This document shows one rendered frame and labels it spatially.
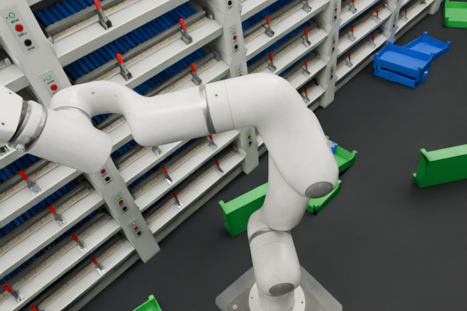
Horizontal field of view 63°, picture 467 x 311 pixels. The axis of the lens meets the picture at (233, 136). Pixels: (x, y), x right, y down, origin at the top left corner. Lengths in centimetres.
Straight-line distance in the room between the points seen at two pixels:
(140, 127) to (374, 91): 211
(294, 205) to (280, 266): 20
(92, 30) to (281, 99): 74
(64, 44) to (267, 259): 82
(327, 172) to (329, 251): 117
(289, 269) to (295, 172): 37
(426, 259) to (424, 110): 99
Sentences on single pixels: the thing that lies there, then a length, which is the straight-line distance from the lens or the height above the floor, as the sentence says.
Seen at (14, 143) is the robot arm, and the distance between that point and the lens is 70.
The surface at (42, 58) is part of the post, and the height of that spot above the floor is 111.
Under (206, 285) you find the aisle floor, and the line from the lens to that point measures 180.
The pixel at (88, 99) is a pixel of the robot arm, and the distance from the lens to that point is 76.
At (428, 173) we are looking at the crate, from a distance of 205.
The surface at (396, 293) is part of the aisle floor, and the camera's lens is 180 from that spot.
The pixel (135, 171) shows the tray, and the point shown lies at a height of 53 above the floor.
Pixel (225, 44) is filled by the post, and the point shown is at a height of 83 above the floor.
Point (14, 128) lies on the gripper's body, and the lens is 68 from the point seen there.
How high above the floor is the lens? 162
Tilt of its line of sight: 44 degrees down
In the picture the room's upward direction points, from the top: 11 degrees counter-clockwise
